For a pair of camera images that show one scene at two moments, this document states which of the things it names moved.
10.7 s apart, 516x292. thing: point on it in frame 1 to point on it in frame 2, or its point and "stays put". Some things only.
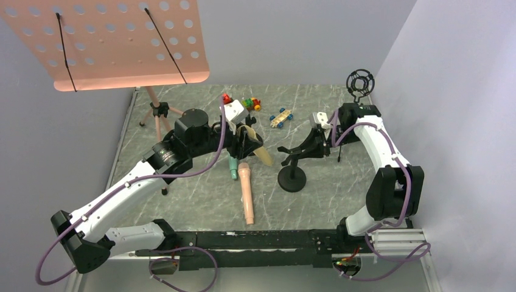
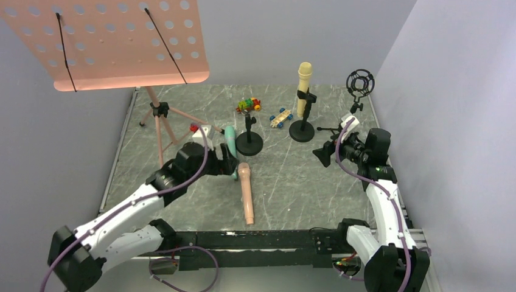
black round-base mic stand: (292, 177) to (302, 130)
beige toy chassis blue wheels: (277, 121) stays put
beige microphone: (260, 152) to (305, 71)
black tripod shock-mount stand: (359, 82) stays put
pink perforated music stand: (95, 45) stays put
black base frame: (259, 249) stays put
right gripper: (318, 140) to (334, 148)
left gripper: (242, 141) to (227, 163)
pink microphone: (244, 170) stays put
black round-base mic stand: (246, 143) stays put
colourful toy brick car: (251, 104) stays put
